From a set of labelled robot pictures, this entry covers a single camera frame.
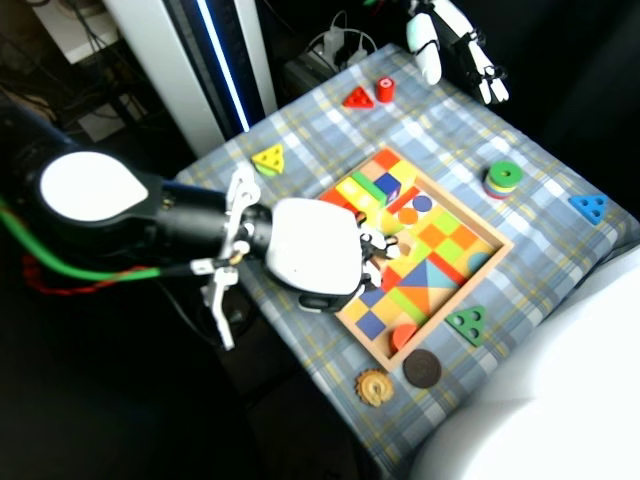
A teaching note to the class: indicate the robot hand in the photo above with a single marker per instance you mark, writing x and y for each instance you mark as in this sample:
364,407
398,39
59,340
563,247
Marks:
315,250
425,45

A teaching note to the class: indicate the red triangle block with holes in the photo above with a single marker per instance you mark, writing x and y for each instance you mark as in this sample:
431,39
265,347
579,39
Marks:
358,98

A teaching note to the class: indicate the yellow triangle block with holes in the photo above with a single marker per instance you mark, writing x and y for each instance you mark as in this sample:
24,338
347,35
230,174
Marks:
268,158

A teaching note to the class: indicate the red half-round block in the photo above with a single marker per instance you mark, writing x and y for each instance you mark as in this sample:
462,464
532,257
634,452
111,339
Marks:
402,337

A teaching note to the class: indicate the green triangle block with holes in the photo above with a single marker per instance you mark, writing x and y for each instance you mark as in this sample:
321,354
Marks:
472,322

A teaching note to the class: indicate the blue triangle block with holes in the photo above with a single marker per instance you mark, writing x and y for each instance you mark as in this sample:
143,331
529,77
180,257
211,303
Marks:
588,207

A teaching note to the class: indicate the red wooden cube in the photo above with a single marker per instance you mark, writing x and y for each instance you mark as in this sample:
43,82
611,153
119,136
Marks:
387,159
330,196

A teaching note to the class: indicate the red cylinder with white print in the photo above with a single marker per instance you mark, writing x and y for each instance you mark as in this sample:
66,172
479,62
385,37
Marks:
385,94

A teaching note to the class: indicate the yellow cube with letter E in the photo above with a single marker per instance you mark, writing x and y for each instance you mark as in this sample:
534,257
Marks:
346,191

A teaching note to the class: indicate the yellow cube with letter S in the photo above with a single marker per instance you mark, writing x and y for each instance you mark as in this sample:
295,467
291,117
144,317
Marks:
364,201

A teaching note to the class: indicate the white power strip with plugs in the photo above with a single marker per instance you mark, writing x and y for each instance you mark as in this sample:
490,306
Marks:
332,42

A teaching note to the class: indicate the blue wooden cube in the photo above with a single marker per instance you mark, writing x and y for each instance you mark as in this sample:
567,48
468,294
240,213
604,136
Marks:
386,186

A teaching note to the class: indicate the natural wooden cube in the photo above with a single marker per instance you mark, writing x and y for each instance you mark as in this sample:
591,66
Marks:
371,172

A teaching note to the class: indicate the plain yellow wooden cube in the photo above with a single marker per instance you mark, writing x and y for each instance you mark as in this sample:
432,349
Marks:
402,174

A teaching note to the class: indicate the square wooden tray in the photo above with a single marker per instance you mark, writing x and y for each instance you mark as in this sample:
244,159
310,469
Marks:
450,235

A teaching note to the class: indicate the tan flower-shaped cookie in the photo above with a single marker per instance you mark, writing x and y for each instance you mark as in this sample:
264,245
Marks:
372,387

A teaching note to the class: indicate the brown chocolate cookie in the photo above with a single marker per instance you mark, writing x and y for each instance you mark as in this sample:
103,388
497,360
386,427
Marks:
421,368

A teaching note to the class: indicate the white column with blue light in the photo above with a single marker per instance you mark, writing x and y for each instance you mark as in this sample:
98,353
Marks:
150,50

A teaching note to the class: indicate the large white blurred shell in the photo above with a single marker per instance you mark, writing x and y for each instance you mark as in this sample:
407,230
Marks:
550,400

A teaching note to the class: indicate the white box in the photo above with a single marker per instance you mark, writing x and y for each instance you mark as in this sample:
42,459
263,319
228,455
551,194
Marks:
70,35

